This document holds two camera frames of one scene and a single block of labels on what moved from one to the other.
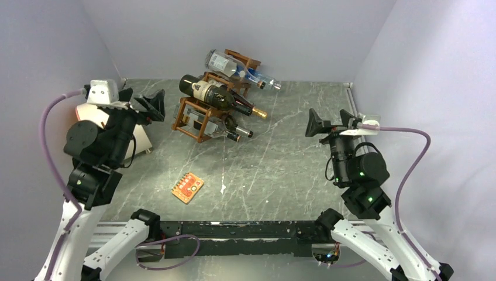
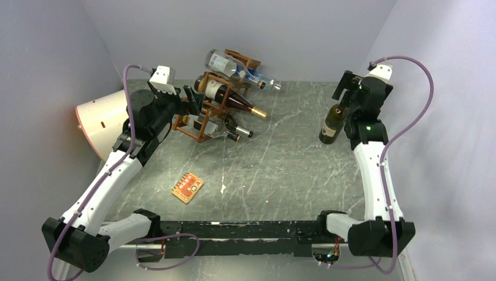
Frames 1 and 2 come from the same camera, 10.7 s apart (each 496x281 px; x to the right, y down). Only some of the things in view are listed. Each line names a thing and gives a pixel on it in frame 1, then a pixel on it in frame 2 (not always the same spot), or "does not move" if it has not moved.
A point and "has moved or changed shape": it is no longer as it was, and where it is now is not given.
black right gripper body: (342, 147) → (350, 81)
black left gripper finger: (125, 95) → (188, 90)
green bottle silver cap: (230, 122) does not move
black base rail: (221, 238) does not move
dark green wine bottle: (210, 93) has moved or changed shape
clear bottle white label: (226, 64) does not move
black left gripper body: (124, 121) → (181, 108)
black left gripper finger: (155, 105) → (199, 99)
